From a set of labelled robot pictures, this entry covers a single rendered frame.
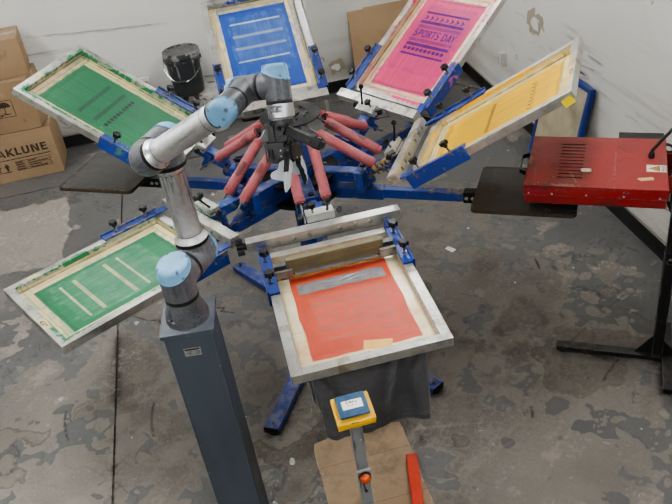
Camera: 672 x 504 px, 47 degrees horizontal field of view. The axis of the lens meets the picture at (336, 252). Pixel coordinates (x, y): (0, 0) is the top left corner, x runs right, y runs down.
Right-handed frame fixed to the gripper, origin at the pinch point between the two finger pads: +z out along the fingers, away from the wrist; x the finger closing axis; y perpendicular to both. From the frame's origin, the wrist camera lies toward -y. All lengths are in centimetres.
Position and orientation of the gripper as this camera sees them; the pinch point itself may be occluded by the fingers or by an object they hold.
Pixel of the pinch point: (298, 188)
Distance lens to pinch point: 221.2
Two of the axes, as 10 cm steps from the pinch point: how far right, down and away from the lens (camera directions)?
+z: 1.3, 9.7, 2.0
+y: -9.4, 0.6, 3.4
